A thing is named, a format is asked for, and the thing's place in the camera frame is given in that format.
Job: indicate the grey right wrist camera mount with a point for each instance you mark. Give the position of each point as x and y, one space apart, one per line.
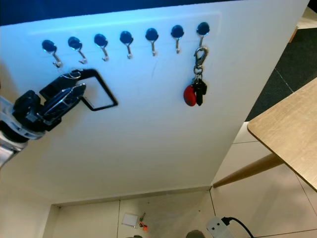
218 228

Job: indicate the key bunch with red fob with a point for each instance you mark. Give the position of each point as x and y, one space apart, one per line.
189 95

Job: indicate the light wooden table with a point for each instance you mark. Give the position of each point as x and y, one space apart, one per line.
287 131

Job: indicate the grey robot right leg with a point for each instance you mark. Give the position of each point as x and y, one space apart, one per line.
195 235

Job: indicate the small white card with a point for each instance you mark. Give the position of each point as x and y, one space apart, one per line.
130 220

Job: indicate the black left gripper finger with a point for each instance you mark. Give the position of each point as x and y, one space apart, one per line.
60 85
69 101

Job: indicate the tapered wooden table leg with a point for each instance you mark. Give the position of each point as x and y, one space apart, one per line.
247 171

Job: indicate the small orange green object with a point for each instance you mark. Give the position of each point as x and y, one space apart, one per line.
144 227

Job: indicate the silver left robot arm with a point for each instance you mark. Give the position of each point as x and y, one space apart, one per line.
6 151

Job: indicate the blue disc metal wall hook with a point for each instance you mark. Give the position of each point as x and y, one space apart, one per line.
48 46
100 39
74 42
203 27
126 36
177 30
152 33

